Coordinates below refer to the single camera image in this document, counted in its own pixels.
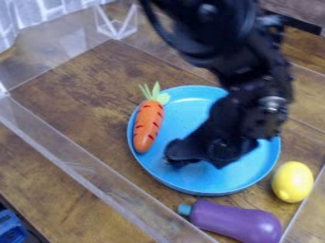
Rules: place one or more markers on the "dark baseboard strip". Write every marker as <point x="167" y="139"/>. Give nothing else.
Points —
<point x="311" y="28"/>

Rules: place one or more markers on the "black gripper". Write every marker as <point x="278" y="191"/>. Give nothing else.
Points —
<point x="216" y="142"/>

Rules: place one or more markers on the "blue round tray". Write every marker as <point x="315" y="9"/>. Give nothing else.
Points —
<point x="200" y="178"/>

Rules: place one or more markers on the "yellow toy lemon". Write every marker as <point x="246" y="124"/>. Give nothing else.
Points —
<point x="292" y="182"/>

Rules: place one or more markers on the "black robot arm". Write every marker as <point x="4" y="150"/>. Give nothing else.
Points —
<point x="229" y="37"/>

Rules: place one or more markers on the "purple toy eggplant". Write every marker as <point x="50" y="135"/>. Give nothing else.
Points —
<point x="246" y="225"/>

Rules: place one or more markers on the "blue object at corner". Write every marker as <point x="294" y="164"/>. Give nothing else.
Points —
<point x="12" y="231"/>

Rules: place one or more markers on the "white patterned curtain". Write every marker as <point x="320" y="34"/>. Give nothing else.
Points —
<point x="20" y="14"/>

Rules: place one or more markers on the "clear acrylic enclosure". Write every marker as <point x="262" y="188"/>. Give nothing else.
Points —
<point x="68" y="90"/>

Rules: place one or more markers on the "orange toy carrot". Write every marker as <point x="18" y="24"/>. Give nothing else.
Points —
<point x="149" y="117"/>

